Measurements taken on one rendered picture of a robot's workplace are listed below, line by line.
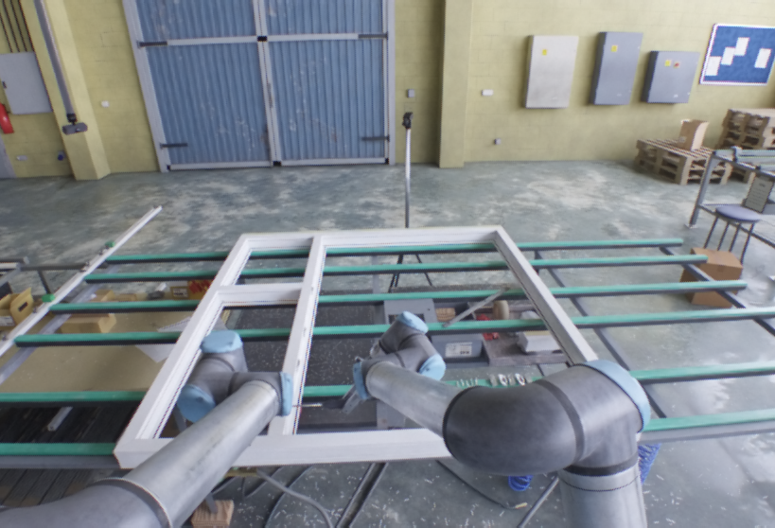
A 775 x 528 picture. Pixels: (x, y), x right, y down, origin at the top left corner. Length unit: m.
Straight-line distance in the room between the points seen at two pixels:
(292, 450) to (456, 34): 6.45
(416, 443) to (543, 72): 6.93
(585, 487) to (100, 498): 0.57
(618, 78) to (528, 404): 7.78
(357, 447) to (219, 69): 6.89
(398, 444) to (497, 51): 6.91
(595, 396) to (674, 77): 8.25
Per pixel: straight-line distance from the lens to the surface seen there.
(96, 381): 2.23
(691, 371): 1.86
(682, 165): 7.67
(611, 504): 0.70
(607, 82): 8.14
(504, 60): 7.67
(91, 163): 8.47
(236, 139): 7.74
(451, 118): 7.15
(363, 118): 7.37
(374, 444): 1.25
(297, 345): 1.58
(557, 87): 7.81
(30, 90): 8.89
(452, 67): 7.07
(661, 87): 8.66
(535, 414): 0.58
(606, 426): 0.64
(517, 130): 7.89
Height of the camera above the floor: 1.90
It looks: 28 degrees down
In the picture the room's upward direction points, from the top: 1 degrees counter-clockwise
